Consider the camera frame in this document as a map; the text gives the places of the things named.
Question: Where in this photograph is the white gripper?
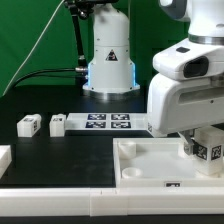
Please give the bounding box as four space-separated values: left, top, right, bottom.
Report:
147 39 224 155

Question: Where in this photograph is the white square tabletop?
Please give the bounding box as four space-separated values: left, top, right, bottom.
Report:
113 138 224 188

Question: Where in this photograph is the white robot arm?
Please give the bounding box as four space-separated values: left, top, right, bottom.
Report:
83 0 224 137

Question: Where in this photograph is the white marker base plate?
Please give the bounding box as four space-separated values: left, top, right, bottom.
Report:
65 113 147 131

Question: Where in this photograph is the black cable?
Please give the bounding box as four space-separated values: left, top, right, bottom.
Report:
11 67 88 90

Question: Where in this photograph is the white cable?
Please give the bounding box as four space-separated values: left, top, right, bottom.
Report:
1 0 66 98

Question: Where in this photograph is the white left obstacle wall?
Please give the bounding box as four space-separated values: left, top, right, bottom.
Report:
0 145 12 178

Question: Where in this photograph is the white obstacle wall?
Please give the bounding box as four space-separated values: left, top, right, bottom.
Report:
0 145 12 178
0 187 224 217

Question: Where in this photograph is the white front obstacle wall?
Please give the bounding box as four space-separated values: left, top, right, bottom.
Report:
0 187 224 217

